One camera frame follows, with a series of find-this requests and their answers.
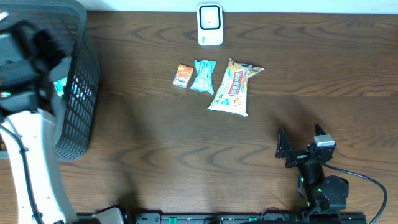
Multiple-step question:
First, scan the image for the white barcode scanner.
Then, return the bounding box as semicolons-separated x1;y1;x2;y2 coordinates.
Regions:
197;3;224;46

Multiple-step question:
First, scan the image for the green Kleenex tissue packet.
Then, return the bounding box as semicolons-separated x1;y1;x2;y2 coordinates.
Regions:
53;77;67;96

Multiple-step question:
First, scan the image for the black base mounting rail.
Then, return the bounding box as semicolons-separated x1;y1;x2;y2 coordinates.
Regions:
77;212;368;224

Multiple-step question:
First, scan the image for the orange tissue packet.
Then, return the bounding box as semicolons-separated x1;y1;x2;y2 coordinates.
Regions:
172;64;193;88

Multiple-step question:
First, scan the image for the grey plastic mesh basket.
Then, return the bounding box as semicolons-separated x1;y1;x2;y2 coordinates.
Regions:
1;0;100;161

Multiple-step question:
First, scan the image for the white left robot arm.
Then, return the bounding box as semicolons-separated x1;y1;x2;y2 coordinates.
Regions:
1;20;125;223

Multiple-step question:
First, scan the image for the large yellow snack bag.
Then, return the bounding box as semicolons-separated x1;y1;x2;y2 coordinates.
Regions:
207;58;264;117

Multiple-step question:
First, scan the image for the black right camera cable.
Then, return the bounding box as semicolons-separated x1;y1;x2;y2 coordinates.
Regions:
322;162;389;224

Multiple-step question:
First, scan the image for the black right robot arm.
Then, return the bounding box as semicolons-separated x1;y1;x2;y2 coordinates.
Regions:
275;124;349;218

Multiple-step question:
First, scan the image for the light teal snack packet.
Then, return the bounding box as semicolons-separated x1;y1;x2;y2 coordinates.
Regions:
190;60;216;95

